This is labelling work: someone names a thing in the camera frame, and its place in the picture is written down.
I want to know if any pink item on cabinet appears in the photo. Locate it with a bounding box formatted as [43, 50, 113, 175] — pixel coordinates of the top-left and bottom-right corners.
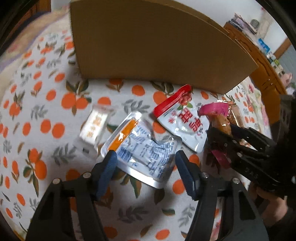
[280, 73, 293, 89]

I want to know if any person's right hand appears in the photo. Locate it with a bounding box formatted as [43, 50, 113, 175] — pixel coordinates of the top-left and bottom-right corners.
[248, 182, 288, 226]

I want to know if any brown cardboard box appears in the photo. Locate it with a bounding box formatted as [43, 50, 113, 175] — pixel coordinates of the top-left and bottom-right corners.
[70, 1, 257, 94]

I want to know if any pink chicken leg packet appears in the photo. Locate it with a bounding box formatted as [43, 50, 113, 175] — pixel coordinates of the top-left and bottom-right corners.
[199, 102, 237, 172]

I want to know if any brown shiny snack packet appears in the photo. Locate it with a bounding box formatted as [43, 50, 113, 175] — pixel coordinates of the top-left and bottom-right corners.
[227, 101, 245, 127]

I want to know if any white orange snack pouch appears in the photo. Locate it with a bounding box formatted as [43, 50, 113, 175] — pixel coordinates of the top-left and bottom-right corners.
[100, 111, 182, 189]

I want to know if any blue box on cabinet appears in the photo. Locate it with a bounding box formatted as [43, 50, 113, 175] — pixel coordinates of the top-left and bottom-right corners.
[257, 38, 270, 55]

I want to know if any wooden sideboard cabinet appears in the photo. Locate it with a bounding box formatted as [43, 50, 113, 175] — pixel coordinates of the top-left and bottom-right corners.
[224, 22, 287, 125]

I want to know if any floral bed quilt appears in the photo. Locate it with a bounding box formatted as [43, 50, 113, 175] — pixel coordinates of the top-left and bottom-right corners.
[1, 7, 70, 98]

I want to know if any small white candy packet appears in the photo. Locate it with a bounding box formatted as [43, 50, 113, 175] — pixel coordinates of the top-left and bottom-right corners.
[74, 104, 115, 160]

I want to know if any stack of books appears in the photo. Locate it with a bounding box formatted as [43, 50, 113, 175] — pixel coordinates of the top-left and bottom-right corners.
[230, 13, 257, 35]

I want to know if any white red snack pouch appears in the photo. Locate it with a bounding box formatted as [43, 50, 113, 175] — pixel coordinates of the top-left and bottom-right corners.
[153, 84, 210, 153]

